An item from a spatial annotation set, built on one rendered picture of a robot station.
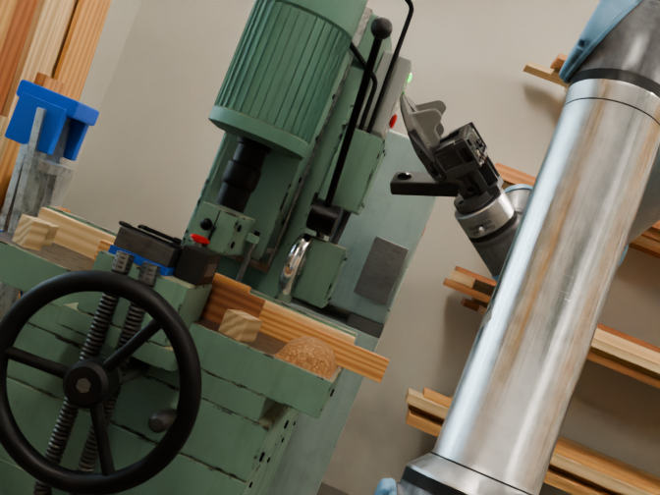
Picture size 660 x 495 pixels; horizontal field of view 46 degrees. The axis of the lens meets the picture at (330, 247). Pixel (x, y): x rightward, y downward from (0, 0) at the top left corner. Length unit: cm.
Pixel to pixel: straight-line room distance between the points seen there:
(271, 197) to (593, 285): 75
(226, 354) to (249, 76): 44
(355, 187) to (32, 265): 60
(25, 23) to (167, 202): 120
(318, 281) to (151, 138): 241
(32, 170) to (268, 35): 94
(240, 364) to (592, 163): 60
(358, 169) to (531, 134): 222
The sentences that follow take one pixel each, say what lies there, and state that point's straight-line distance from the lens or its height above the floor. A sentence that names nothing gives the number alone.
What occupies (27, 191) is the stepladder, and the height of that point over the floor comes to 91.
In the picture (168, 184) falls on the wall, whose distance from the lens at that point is 375.
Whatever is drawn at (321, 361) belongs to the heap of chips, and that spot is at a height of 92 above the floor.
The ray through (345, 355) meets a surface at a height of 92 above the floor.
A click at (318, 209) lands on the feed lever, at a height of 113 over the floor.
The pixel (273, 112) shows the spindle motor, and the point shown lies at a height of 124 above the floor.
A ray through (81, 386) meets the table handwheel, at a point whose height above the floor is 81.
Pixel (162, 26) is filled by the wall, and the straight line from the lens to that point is 389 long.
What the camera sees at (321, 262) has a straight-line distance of 148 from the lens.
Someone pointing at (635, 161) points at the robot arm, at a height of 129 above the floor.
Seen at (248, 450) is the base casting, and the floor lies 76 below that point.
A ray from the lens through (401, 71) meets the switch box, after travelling 163.
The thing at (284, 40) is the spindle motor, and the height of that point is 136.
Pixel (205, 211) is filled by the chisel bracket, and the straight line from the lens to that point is 131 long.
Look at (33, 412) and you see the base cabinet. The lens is 131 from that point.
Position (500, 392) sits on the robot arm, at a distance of 79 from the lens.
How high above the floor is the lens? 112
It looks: 2 degrees down
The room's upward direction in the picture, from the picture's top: 22 degrees clockwise
